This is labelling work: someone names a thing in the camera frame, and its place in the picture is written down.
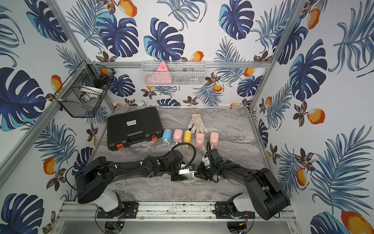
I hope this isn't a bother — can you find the pink pencil sharpener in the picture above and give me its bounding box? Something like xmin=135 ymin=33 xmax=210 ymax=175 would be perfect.
xmin=173 ymin=129 xmax=183 ymax=144
xmin=195 ymin=133 xmax=205 ymax=150
xmin=209 ymin=132 xmax=219 ymax=149

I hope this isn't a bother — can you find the yellow pencil sharpener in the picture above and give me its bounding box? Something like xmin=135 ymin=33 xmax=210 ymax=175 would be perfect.
xmin=184 ymin=130 xmax=192 ymax=143

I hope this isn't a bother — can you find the blue pencil sharpener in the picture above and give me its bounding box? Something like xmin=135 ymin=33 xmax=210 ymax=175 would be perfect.
xmin=162 ymin=129 xmax=171 ymax=147

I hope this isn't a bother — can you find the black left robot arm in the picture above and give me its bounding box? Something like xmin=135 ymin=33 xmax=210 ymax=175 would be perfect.
xmin=75 ymin=142 xmax=197 ymax=204

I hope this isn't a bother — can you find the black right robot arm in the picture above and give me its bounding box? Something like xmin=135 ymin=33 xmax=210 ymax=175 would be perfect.
xmin=196 ymin=142 xmax=290 ymax=220

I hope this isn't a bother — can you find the white knit work glove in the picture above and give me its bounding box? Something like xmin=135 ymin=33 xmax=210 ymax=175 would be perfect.
xmin=188 ymin=113 xmax=209 ymax=134

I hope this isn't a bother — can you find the black plastic tool case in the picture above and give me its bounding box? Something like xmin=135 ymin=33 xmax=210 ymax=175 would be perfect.
xmin=107 ymin=107 xmax=164 ymax=151

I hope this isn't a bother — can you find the pink triangular object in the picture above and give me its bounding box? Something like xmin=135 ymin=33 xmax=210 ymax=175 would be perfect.
xmin=152 ymin=61 xmax=172 ymax=84

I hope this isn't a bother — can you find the clear wall-mounted shelf bin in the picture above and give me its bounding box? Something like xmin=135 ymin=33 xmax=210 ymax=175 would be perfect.
xmin=141 ymin=60 xmax=206 ymax=86

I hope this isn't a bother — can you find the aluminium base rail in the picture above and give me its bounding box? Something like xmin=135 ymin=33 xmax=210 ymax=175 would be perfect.
xmin=56 ymin=200 xmax=296 ymax=222

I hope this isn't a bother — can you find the black wire basket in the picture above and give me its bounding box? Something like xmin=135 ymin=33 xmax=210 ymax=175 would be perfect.
xmin=53 ymin=60 xmax=116 ymax=118

